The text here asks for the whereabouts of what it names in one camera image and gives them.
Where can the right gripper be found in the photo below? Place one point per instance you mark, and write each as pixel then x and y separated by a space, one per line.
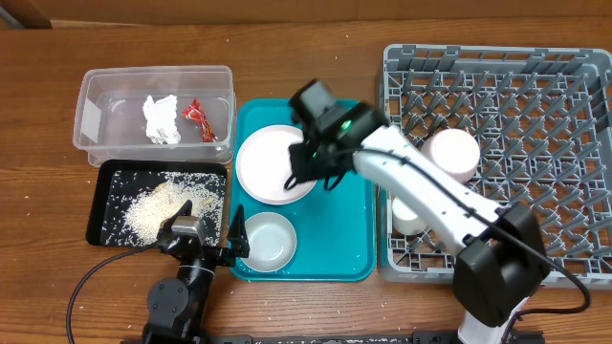
pixel 304 171

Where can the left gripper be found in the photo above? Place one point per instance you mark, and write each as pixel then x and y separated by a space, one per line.
pixel 237 242

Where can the grey metal bowl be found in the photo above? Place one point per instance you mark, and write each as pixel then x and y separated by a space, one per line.
pixel 272 240

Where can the rice and food leftovers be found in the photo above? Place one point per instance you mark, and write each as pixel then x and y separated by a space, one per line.
pixel 140 201

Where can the white cup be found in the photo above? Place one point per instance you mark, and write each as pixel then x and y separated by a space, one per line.
pixel 404 220

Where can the red snack wrapper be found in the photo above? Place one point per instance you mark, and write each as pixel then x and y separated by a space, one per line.
pixel 195 112

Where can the white napkin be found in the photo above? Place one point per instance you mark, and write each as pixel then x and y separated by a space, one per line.
pixel 160 118

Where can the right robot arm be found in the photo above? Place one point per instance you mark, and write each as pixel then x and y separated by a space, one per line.
pixel 497 249

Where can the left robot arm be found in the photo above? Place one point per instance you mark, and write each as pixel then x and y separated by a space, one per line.
pixel 176 305

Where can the black waste tray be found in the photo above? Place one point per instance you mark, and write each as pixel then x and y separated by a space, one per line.
pixel 108 168

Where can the grey dishwasher rack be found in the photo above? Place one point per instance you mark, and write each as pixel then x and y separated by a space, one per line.
pixel 542 119

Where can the large pink plate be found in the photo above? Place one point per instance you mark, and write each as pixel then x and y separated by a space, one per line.
pixel 263 165

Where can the teal serving tray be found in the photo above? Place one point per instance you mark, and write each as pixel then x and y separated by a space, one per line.
pixel 335 228

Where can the clear plastic bin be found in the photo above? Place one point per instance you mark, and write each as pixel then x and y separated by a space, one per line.
pixel 110 124

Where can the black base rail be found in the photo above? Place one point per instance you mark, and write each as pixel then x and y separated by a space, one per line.
pixel 418 337

